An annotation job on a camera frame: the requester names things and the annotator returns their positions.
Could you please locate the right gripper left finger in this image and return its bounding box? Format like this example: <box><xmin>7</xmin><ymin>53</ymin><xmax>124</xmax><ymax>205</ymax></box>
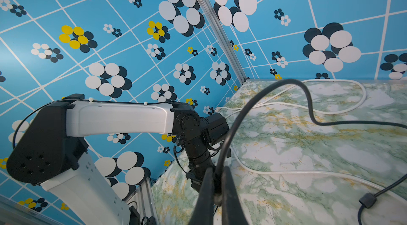
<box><xmin>189</xmin><ymin>168</ymin><xmax>215</xmax><ymax>225</ymax></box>

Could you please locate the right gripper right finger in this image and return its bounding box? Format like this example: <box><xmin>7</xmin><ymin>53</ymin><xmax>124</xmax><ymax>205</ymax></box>
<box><xmin>222</xmin><ymin>167</ymin><xmax>249</xmax><ymax>225</ymax></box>

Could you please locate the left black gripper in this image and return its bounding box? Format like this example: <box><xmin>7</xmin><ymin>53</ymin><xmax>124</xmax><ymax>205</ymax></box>
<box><xmin>186</xmin><ymin>161</ymin><xmax>215</xmax><ymax>193</ymax></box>

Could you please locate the black usb cable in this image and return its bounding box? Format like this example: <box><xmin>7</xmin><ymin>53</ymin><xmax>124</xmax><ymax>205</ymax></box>
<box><xmin>214</xmin><ymin>78</ymin><xmax>407</xmax><ymax>225</ymax></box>

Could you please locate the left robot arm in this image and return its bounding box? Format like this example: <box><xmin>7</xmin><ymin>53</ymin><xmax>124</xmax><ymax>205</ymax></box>
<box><xmin>6</xmin><ymin>94</ymin><xmax>229</xmax><ymax>225</ymax></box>

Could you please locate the white power strip cord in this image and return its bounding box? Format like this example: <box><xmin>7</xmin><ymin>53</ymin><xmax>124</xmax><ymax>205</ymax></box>
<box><xmin>216</xmin><ymin>79</ymin><xmax>407</xmax><ymax>194</ymax></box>

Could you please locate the aluminium front rail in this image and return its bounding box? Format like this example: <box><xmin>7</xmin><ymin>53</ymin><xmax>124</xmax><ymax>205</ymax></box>
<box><xmin>126</xmin><ymin>177</ymin><xmax>160</xmax><ymax>225</ymax></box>

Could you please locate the left corner aluminium post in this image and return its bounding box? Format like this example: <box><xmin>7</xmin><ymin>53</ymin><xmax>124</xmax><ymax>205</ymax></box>
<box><xmin>198</xmin><ymin>0</ymin><xmax>247</xmax><ymax>85</ymax></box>

